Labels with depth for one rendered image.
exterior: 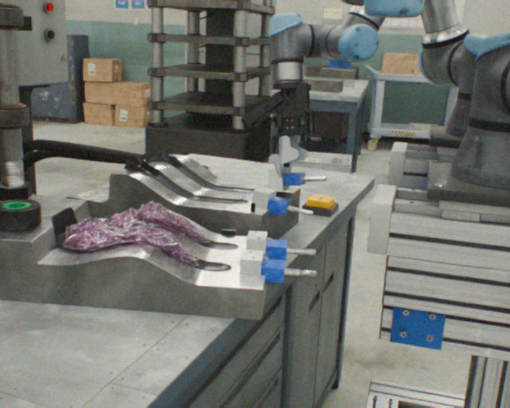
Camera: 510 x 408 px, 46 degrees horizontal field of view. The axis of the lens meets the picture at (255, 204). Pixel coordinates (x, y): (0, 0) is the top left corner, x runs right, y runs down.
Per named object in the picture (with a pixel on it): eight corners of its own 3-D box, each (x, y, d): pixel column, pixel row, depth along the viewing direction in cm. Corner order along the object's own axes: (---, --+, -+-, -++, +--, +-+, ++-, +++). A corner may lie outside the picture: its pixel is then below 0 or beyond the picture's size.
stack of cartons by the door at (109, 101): (154, 125, 806) (154, 61, 783) (144, 129, 775) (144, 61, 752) (94, 121, 822) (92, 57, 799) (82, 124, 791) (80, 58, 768)
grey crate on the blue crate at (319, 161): (351, 173, 478) (353, 155, 474) (348, 185, 439) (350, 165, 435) (275, 167, 490) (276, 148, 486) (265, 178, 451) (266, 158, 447)
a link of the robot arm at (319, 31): (361, 61, 137) (317, 60, 134) (339, 57, 148) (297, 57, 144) (364, 24, 135) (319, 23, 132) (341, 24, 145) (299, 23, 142)
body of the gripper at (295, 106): (305, 136, 135) (303, 80, 134) (269, 137, 138) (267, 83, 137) (315, 135, 142) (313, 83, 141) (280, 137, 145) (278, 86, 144)
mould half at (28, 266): (270, 263, 125) (273, 211, 122) (261, 320, 100) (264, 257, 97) (34, 246, 128) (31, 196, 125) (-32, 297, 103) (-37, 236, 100)
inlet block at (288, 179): (329, 189, 141) (329, 166, 140) (323, 192, 136) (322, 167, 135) (275, 189, 145) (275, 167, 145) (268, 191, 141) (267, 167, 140)
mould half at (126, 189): (298, 223, 152) (301, 170, 148) (260, 255, 129) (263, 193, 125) (127, 195, 169) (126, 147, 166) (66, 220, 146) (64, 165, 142)
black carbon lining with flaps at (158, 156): (268, 198, 147) (270, 159, 144) (242, 215, 132) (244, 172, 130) (144, 180, 159) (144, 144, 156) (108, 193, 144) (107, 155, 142)
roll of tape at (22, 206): (-8, 219, 109) (-9, 201, 108) (39, 215, 113) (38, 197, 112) (-6, 233, 102) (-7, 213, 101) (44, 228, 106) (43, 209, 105)
